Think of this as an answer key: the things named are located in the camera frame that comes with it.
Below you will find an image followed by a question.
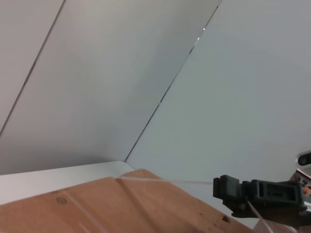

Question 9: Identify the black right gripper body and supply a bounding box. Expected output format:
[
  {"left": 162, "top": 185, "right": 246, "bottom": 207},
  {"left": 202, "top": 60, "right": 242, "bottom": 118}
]
[{"left": 252, "top": 179, "right": 307, "bottom": 229}]

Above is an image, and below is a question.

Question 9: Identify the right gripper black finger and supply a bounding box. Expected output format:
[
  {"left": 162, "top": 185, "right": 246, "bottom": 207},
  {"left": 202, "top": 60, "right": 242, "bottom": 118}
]
[
  {"left": 225, "top": 200, "right": 254, "bottom": 217},
  {"left": 213, "top": 174, "right": 254, "bottom": 205}
]

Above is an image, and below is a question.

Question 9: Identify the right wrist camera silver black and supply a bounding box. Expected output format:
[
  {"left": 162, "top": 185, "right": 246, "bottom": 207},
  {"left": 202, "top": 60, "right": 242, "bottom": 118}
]
[{"left": 295, "top": 150, "right": 311, "bottom": 169}]

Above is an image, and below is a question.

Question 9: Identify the brown cardboard box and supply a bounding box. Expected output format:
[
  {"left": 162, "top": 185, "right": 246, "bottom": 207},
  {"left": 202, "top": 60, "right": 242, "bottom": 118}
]
[{"left": 0, "top": 168, "right": 259, "bottom": 233}]

